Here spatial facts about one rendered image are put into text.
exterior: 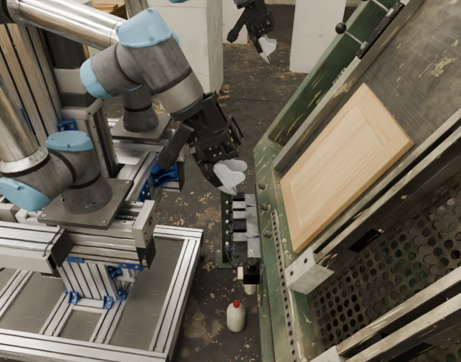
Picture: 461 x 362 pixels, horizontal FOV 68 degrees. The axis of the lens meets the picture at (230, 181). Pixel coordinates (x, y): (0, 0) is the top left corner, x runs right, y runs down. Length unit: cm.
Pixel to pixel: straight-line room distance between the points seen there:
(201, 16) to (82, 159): 257
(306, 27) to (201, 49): 181
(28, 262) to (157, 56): 85
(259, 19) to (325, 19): 372
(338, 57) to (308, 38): 338
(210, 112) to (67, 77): 73
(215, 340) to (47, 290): 91
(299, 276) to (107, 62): 72
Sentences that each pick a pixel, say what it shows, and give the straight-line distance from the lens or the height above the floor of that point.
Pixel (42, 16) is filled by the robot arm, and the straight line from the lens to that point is 87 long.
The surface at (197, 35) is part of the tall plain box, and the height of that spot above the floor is 85.
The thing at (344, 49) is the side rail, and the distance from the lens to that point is 157.
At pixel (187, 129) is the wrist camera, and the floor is 147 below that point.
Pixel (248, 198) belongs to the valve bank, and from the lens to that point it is 156.
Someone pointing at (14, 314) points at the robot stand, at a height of 21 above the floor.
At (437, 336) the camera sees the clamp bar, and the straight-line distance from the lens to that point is 75.
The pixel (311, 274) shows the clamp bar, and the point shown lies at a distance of 100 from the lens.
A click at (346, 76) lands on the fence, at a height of 130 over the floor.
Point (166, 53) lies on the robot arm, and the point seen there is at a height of 160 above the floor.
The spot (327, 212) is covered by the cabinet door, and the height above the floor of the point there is 104.
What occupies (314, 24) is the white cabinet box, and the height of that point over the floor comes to 63.
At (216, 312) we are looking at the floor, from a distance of 206.
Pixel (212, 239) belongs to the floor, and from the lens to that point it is 238.
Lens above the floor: 176
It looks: 38 degrees down
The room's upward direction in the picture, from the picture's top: straight up
